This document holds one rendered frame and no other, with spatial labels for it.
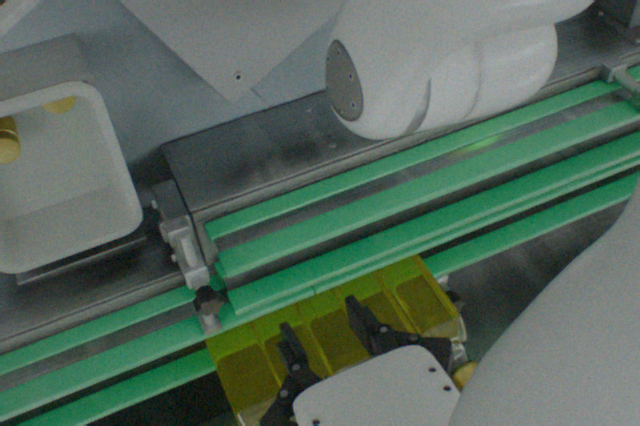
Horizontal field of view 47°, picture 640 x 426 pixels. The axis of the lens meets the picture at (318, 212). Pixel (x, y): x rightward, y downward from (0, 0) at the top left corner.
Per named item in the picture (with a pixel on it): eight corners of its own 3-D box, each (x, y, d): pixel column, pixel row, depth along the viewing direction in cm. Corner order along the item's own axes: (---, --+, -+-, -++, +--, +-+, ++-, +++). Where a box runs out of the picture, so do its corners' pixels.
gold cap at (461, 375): (482, 364, 86) (503, 394, 83) (459, 382, 87) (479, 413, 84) (469, 358, 83) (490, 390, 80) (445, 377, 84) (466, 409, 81)
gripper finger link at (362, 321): (388, 382, 52) (348, 325, 57) (427, 364, 53) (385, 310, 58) (383, 350, 50) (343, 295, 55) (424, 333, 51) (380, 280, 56)
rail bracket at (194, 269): (181, 286, 90) (214, 367, 82) (150, 193, 77) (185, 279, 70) (204, 277, 91) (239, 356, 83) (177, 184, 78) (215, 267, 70)
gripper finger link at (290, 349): (286, 428, 50) (255, 365, 55) (328, 409, 51) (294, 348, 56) (277, 396, 48) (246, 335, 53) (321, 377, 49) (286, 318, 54)
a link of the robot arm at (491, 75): (443, 24, 68) (554, 124, 58) (316, 49, 63) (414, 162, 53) (466, -79, 61) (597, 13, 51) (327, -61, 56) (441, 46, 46)
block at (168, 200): (161, 237, 93) (177, 277, 89) (144, 186, 86) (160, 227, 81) (188, 227, 94) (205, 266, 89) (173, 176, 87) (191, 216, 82)
